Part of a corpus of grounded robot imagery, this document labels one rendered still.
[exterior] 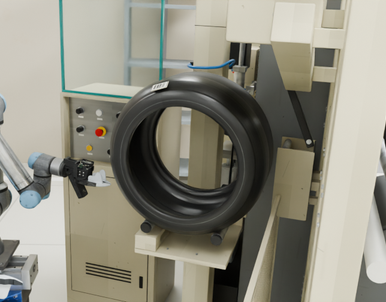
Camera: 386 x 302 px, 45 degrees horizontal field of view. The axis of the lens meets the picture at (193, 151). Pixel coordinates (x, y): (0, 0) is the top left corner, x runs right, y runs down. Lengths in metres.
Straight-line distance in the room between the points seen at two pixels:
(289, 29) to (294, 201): 0.96
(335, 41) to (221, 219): 0.75
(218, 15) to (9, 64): 3.61
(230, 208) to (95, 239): 1.22
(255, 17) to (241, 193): 0.63
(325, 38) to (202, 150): 0.95
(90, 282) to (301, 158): 1.51
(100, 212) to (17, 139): 2.94
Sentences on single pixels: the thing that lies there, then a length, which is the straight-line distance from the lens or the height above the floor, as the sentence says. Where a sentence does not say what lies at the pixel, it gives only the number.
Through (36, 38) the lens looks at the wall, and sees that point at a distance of 5.19.
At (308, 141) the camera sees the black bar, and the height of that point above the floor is 1.24.
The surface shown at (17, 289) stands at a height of 0.58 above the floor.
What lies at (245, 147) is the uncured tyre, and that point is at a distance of 1.58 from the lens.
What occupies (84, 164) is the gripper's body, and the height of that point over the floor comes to 1.09.
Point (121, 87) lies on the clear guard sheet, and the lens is 2.40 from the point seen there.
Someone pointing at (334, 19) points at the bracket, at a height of 1.71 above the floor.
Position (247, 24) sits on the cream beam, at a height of 1.69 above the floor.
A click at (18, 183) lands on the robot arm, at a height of 1.04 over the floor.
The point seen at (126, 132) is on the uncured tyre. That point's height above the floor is 1.28.
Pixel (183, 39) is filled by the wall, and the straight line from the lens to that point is 5.04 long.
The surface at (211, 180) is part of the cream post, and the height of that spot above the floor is 1.00.
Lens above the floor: 1.71
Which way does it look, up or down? 17 degrees down
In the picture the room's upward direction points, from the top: 3 degrees clockwise
